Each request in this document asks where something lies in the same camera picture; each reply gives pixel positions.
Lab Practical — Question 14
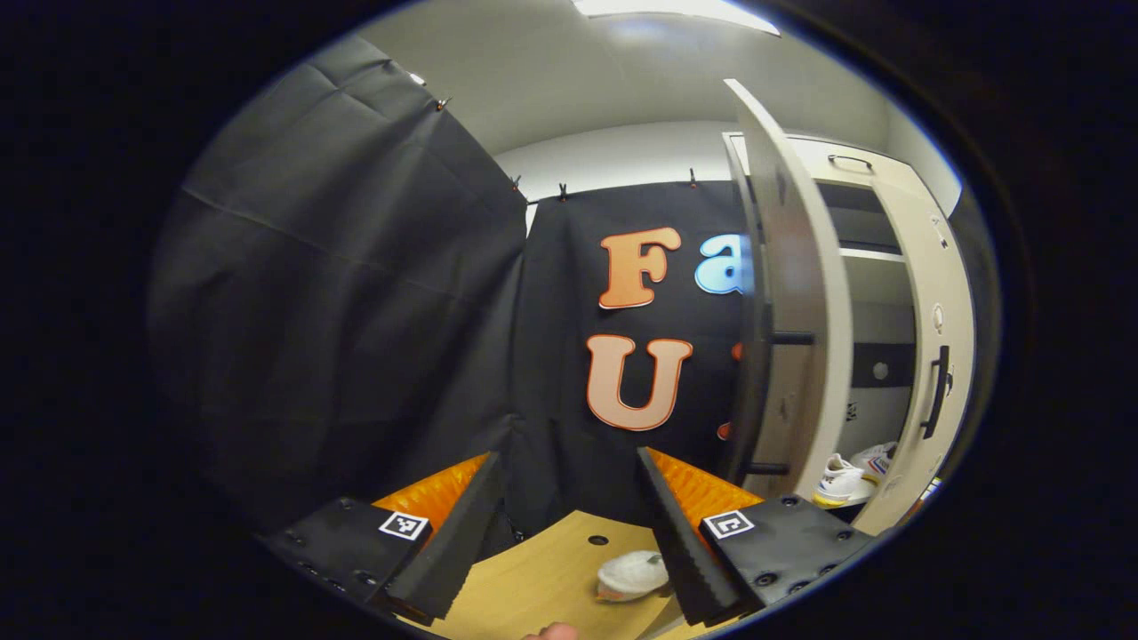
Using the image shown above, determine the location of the white sneaker shoe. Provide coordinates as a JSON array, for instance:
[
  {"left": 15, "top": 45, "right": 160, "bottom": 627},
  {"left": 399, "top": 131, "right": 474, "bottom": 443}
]
[
  {"left": 812, "top": 453, "right": 877, "bottom": 508},
  {"left": 849, "top": 442, "right": 899, "bottom": 481}
]

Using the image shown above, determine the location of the white shoe cabinet door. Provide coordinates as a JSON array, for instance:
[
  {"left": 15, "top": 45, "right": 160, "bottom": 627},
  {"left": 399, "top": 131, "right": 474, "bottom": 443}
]
[
  {"left": 867, "top": 173, "right": 977, "bottom": 534},
  {"left": 722, "top": 78, "right": 854, "bottom": 503}
]

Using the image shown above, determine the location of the white shoe cabinet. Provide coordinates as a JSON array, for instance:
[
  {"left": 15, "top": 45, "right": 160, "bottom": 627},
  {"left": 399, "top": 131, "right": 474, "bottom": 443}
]
[{"left": 722, "top": 132, "right": 966, "bottom": 534}]

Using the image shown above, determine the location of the black door handle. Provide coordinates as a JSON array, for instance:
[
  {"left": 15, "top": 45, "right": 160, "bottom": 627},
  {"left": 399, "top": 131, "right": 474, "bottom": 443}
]
[{"left": 920, "top": 345, "right": 952, "bottom": 441}]

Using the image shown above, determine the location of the white plush toy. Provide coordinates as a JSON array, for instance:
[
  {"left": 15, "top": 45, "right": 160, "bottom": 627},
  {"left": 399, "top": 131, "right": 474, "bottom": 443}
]
[{"left": 596, "top": 549, "right": 669, "bottom": 604}]

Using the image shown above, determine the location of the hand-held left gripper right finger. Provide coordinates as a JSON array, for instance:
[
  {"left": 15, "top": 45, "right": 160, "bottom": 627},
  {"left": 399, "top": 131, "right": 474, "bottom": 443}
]
[{"left": 636, "top": 446, "right": 881, "bottom": 628}]

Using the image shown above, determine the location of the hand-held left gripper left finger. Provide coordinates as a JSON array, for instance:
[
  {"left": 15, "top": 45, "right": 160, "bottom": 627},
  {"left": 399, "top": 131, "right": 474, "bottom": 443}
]
[{"left": 258, "top": 452, "right": 505, "bottom": 628}]

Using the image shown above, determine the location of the white cabinet drawer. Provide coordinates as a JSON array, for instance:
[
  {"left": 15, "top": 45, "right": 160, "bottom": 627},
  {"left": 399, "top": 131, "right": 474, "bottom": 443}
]
[{"left": 729, "top": 133, "right": 921, "bottom": 188}]

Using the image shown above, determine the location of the black backdrop cloth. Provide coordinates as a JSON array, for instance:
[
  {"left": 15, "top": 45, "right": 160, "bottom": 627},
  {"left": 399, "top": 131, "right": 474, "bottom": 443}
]
[{"left": 147, "top": 36, "right": 1001, "bottom": 539}]

